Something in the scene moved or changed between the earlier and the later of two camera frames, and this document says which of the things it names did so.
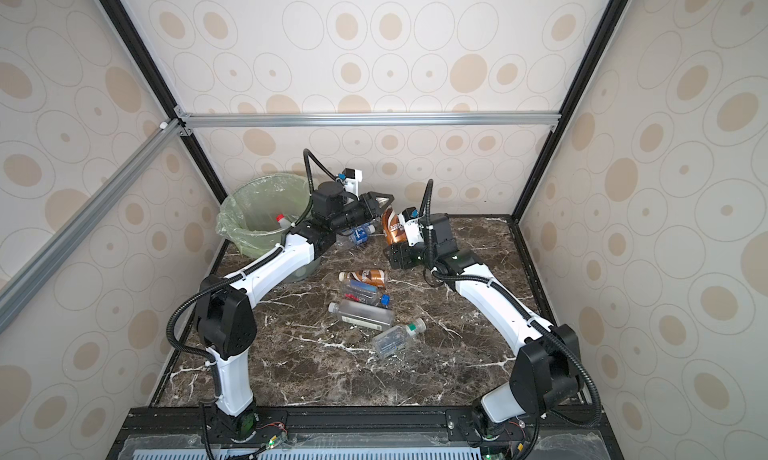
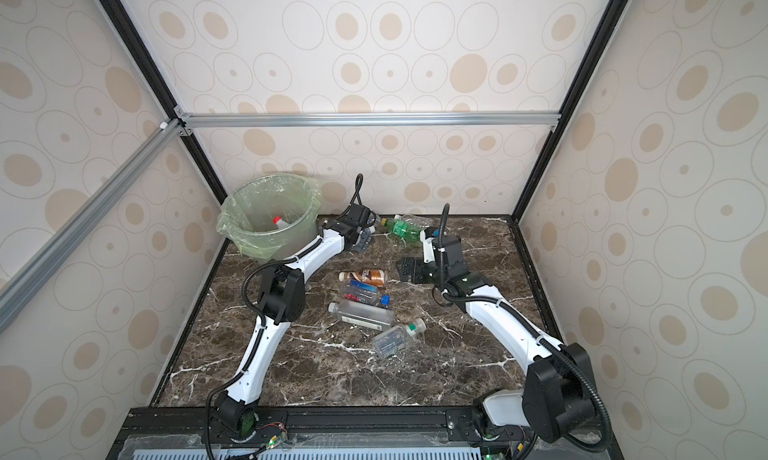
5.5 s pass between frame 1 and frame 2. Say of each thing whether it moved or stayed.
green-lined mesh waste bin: stayed
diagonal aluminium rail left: stayed
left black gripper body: moved
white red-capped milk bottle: stayed
